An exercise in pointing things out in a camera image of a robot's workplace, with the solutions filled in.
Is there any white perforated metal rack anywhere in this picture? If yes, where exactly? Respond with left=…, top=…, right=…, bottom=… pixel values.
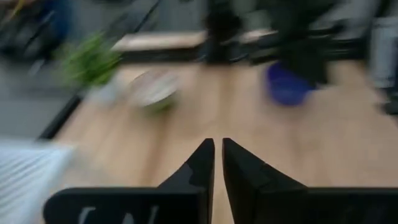
left=0, top=138, right=75, bottom=224

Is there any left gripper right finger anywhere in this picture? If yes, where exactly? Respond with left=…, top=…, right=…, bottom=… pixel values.
left=222, top=137, right=398, bottom=224

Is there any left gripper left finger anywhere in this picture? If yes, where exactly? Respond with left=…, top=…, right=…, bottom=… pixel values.
left=43, top=138, right=216, bottom=224

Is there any blue mini bowl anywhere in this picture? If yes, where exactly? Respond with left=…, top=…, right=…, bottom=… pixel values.
left=264, top=61, right=315, bottom=106

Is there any floral mini bowl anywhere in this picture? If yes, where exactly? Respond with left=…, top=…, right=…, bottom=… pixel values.
left=129, top=70, right=181, bottom=112

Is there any small potted green plant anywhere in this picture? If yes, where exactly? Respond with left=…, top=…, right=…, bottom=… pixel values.
left=60, top=32, right=122, bottom=88

